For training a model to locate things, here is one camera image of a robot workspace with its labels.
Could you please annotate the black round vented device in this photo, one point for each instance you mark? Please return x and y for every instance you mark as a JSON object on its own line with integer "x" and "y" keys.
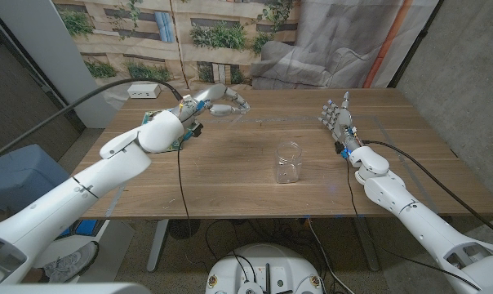
{"x": 183, "y": 229}

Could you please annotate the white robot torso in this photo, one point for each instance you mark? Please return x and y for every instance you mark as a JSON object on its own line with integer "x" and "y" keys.
{"x": 265, "y": 265}

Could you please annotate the white power strip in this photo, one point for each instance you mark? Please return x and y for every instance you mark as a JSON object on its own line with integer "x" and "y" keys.
{"x": 143, "y": 91}

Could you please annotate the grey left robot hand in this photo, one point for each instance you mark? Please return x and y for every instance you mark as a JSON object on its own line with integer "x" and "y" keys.
{"x": 218, "y": 96}

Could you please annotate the grey table leg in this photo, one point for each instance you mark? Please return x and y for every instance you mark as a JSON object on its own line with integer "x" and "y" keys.
{"x": 369, "y": 249}

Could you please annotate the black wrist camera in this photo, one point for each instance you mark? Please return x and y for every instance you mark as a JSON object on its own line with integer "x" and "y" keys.
{"x": 338, "y": 148}
{"x": 196, "y": 130}

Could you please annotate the green floral tissue box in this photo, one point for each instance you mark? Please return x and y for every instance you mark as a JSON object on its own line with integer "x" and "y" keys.
{"x": 150, "y": 117}

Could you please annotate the blue plastic bin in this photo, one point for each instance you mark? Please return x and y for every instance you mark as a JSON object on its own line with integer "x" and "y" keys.
{"x": 22, "y": 175}

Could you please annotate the black backdrop stand pole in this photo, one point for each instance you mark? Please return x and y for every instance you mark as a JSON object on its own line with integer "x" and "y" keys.
{"x": 414, "y": 45}

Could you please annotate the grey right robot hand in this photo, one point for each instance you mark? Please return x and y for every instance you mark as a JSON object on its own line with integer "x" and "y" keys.
{"x": 344, "y": 122}

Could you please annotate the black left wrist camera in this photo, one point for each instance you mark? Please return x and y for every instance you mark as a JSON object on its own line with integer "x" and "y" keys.
{"x": 196, "y": 130}

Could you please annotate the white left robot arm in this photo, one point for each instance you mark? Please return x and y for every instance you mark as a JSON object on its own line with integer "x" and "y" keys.
{"x": 87, "y": 183}

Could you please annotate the clear plastic beaker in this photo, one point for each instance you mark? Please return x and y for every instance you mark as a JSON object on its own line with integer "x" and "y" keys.
{"x": 288, "y": 171}

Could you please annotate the white table leg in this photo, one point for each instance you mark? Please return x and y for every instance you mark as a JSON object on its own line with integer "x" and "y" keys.
{"x": 156, "y": 249}

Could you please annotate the printed fabric backdrop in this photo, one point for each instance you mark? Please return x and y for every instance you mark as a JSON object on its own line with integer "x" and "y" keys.
{"x": 230, "y": 61}

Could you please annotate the white cart with blue panels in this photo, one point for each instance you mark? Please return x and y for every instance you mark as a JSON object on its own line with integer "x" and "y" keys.
{"x": 85, "y": 226}

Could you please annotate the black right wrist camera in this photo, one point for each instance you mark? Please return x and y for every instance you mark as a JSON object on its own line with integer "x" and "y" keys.
{"x": 338, "y": 148}

